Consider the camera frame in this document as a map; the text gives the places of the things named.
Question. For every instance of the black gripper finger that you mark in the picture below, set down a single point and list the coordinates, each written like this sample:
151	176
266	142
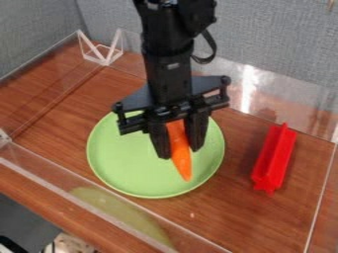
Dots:
160	139
195	127

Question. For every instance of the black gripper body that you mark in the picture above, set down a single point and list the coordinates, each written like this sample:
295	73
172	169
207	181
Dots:
171	92

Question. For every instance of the orange toy carrot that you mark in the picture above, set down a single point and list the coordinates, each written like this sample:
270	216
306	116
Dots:
179	147

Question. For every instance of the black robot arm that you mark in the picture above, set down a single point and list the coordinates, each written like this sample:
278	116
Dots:
172	23

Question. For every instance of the green round plate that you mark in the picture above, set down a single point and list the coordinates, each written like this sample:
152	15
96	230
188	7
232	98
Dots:
125	163

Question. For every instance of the red plastic block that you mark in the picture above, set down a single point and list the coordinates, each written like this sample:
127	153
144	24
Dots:
270	166

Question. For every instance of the clear acrylic corner bracket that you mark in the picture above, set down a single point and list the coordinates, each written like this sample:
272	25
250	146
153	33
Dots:
99	53

